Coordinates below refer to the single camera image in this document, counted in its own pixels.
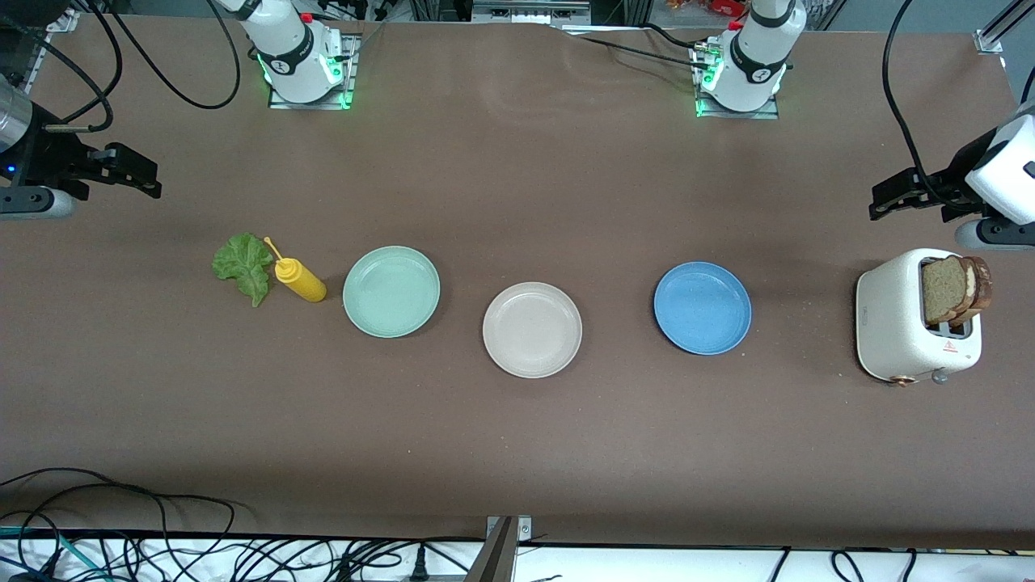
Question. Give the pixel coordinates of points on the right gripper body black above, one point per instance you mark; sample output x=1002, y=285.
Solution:
x=42, y=155

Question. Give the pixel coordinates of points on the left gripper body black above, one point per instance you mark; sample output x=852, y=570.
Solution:
x=957, y=179

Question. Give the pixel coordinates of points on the brown bread slice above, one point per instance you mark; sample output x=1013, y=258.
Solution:
x=982, y=287
x=942, y=291

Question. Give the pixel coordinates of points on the green lettuce leaf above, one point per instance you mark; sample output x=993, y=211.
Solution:
x=242, y=267

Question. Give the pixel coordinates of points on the blue round plate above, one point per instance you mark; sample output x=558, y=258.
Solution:
x=702, y=307

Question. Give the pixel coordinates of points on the mint green round plate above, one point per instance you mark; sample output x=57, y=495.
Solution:
x=391, y=291

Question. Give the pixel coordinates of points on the beige round plate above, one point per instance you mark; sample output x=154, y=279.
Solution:
x=532, y=330

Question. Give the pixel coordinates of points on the white two-slot toaster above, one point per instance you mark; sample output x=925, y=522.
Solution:
x=893, y=323

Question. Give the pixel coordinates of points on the yellow squeeze mustard bottle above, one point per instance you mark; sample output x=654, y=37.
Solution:
x=301, y=281

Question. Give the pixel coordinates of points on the red objects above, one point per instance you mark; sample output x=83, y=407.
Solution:
x=720, y=6

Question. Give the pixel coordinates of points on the silver equipment box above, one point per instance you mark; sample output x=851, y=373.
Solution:
x=530, y=10

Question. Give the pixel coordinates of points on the black power plug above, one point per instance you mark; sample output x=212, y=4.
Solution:
x=419, y=566

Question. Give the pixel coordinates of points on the aluminium frame rail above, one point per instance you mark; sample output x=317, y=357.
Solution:
x=1003, y=24
x=61, y=20

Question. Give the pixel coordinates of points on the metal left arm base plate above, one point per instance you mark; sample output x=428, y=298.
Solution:
x=736, y=115

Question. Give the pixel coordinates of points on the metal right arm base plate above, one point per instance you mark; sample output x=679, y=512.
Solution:
x=350, y=81

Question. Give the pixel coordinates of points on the aluminium profile post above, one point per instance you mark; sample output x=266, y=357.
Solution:
x=497, y=554

